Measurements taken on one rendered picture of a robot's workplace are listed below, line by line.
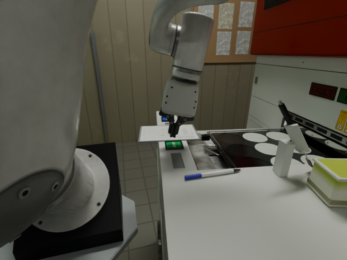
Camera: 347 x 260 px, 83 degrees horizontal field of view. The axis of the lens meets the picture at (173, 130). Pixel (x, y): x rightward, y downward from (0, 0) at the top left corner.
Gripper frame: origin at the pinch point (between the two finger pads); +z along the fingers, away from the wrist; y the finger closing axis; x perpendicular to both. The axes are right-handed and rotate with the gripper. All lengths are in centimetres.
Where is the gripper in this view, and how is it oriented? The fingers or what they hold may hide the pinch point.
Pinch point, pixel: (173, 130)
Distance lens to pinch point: 60.3
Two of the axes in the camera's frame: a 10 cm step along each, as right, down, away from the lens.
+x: 1.0, 3.7, -9.2
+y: -9.7, -1.5, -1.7
